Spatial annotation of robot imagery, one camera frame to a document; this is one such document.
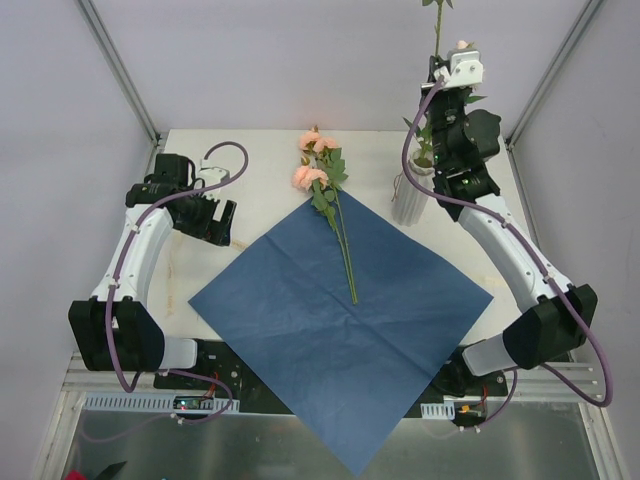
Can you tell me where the left aluminium frame post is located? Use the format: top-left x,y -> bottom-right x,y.
75,0 -> 162,146

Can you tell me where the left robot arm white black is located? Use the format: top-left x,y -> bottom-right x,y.
68,154 -> 236,389

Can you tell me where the left white cable duct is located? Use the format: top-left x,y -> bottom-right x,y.
84,393 -> 240,416

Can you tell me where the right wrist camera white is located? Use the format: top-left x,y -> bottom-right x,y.
444,47 -> 484,89

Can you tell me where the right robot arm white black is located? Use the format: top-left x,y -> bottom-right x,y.
422,49 -> 597,395

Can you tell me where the blue wrapping paper sheet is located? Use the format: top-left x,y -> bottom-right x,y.
190,194 -> 492,475

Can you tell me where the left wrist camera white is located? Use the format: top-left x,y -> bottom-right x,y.
195,160 -> 230,188

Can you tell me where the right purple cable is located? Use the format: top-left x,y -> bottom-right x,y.
399,77 -> 615,441

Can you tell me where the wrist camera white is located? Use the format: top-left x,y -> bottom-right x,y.
444,47 -> 484,89
195,160 -> 230,188

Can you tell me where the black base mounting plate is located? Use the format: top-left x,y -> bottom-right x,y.
153,340 -> 507,419

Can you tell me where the right white cable duct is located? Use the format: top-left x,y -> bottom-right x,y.
420,401 -> 456,421

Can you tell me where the cream printed ribbon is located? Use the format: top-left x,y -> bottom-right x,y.
166,233 -> 249,321

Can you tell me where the aluminium frame post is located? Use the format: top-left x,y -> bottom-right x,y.
75,0 -> 162,146
505,0 -> 606,151

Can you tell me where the right aluminium frame post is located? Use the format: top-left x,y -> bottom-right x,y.
505,0 -> 606,151

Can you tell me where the white ribbed ceramic vase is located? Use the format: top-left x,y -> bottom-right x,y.
392,149 -> 435,227

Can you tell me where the red object bottom edge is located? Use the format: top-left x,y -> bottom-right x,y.
64,470 -> 87,480

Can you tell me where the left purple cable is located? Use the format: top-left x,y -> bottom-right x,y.
79,142 -> 250,441

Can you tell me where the purple cable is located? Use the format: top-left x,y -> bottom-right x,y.
79,142 -> 250,441
399,77 -> 615,441

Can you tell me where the white cable duct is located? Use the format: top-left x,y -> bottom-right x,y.
84,393 -> 240,416
420,401 -> 456,421

